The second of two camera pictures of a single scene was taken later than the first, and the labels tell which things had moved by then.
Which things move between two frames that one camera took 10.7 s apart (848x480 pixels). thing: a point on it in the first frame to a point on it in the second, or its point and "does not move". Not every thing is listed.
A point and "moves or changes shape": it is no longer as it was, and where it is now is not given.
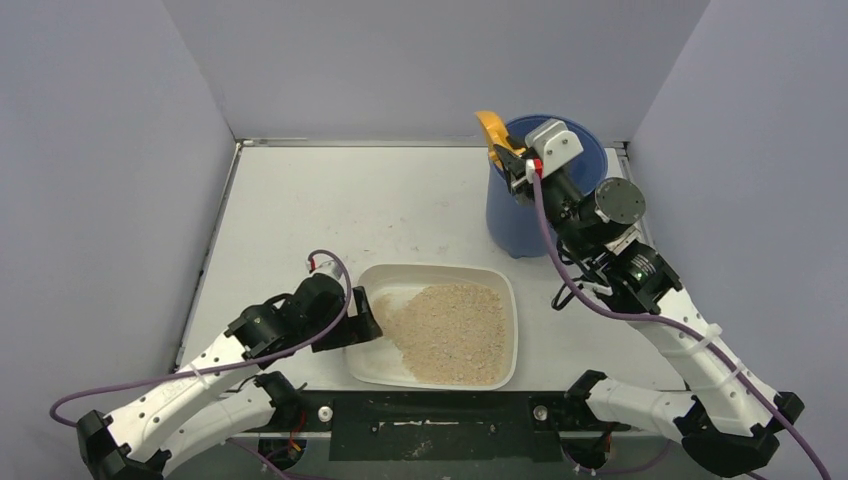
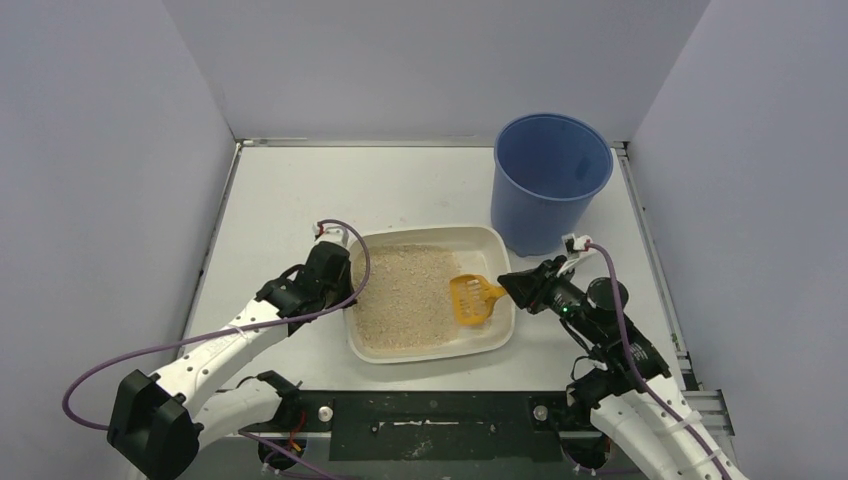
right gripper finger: [515, 165] to [522, 293]
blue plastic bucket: [552, 142] does not move
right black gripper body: [519, 170] to [534, 288]
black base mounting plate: [453, 425] does not move
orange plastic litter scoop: [497, 134] to [472, 297]
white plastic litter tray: [443, 326] moves or changes shape
